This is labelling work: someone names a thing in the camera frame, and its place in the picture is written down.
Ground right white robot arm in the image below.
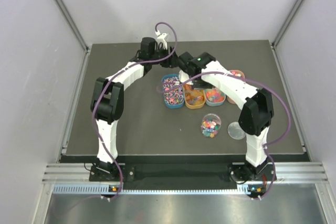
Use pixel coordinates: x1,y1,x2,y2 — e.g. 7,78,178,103
177,52,274,180

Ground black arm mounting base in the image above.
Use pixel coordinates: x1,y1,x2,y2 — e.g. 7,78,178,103
89,163,274,183

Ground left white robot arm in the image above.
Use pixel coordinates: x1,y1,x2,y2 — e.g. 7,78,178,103
90,37,177,180

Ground yellow tray of popsicle candies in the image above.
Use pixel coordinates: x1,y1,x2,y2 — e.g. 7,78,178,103
183,84,205,110

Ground pink tray of star candies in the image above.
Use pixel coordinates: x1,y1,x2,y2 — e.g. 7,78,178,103
225,70,246,104

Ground light blue tray of gummies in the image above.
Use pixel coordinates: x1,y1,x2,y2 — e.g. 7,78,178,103
205,88,226,106

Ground blue tray of lollipops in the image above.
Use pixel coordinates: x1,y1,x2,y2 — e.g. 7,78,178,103
162,74,185,109

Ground clear plastic jar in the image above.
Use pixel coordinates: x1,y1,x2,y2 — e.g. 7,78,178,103
201,113,222,138

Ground clear round jar lid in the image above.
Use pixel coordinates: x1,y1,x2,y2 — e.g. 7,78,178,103
227,122,246,140

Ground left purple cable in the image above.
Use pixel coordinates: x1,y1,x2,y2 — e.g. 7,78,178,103
91,22,178,200

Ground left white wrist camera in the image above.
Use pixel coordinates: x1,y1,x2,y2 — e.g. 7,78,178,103
155,31,169,50

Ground grey slotted cable duct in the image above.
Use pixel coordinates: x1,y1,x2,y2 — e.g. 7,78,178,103
52,184,266,195

